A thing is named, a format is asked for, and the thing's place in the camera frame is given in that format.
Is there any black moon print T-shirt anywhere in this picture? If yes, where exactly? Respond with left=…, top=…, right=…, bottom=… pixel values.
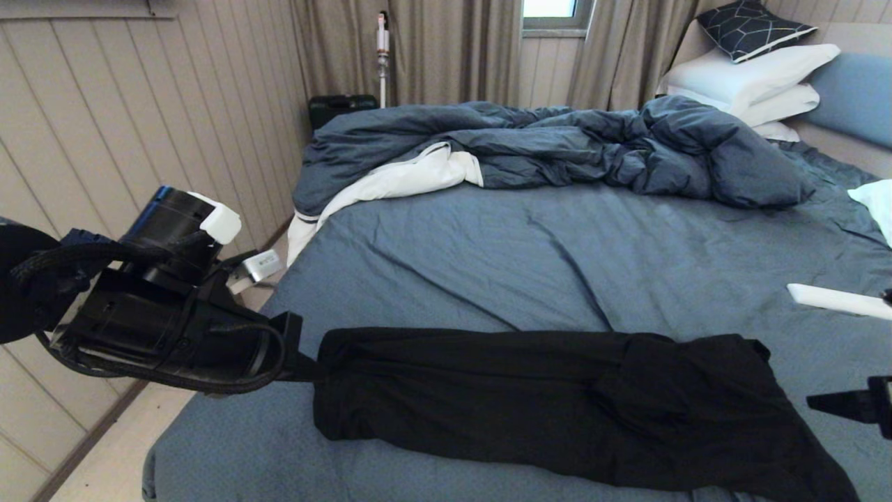
left=312, top=326, right=861, bottom=502

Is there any white flat strip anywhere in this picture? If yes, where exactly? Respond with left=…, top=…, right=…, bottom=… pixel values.
left=787, top=282, right=892, bottom=321

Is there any white cloth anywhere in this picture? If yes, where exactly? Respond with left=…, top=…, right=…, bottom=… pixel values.
left=847, top=178, right=892, bottom=248

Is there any white sheet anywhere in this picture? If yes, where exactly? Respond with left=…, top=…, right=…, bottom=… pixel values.
left=287, top=142, right=485, bottom=267

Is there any blue bed sheet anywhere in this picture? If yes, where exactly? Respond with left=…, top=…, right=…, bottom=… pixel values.
left=143, top=139, right=892, bottom=502

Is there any black hard case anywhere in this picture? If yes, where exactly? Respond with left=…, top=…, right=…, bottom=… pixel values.
left=309, top=94, right=380, bottom=130

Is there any white pillow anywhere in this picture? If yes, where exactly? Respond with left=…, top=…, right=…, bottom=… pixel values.
left=662, top=43, right=841, bottom=110
left=668, top=84, right=822, bottom=128
left=753, top=121, right=802, bottom=143

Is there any blue headboard cushion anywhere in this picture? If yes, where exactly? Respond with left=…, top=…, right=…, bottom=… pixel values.
left=808, top=52, right=892, bottom=151

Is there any white stick vacuum cleaner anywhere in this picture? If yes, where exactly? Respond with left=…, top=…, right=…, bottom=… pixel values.
left=376, top=10, right=391, bottom=109

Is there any crumpled blue duvet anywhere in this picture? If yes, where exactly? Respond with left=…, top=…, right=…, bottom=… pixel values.
left=293, top=96, right=816, bottom=217

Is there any beige curtain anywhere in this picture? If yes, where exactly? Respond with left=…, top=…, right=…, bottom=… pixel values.
left=289, top=0, right=523, bottom=109
left=568, top=0, right=732, bottom=112

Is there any dark patterned pillow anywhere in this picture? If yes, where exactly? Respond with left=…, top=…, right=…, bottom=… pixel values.
left=695, top=0, right=819, bottom=63

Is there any grey framed window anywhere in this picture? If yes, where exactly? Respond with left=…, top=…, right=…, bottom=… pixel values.
left=523, top=0, right=597, bottom=32

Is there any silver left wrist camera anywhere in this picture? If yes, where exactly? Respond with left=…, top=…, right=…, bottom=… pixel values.
left=226, top=249, right=284, bottom=294

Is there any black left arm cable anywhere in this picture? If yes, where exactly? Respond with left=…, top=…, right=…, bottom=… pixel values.
left=10, top=241, right=286, bottom=395

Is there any beige upholstered bed frame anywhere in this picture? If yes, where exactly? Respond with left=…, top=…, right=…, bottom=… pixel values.
left=659, top=17, right=892, bottom=181

